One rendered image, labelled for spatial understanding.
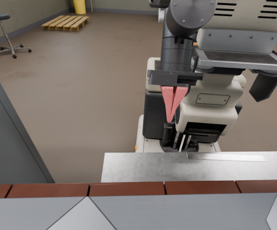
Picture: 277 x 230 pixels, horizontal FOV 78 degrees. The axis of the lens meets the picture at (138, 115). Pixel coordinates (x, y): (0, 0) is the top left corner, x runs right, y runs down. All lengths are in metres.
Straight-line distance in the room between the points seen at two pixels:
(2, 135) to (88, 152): 0.91
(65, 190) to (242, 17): 0.66
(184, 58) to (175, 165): 0.44
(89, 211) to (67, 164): 1.17
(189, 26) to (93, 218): 0.37
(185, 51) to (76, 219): 0.37
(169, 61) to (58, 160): 1.41
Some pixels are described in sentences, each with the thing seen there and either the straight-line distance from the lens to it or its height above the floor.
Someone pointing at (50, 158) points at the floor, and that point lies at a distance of 1.64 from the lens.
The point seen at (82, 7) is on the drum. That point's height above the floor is 0.18.
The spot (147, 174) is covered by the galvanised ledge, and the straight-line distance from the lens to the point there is 0.63.
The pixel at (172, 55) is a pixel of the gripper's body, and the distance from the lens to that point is 0.32.
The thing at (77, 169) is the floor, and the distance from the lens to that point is 1.50.
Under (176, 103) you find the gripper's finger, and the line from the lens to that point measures 0.32.
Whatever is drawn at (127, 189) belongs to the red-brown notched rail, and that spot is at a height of 0.83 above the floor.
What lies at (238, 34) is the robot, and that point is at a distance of 0.62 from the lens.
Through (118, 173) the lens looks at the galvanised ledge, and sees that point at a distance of 0.63.
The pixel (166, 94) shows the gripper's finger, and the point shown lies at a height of 1.05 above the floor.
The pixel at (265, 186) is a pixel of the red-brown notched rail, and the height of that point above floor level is 0.83.
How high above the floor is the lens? 1.22
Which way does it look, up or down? 40 degrees down
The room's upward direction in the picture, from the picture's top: 3 degrees clockwise
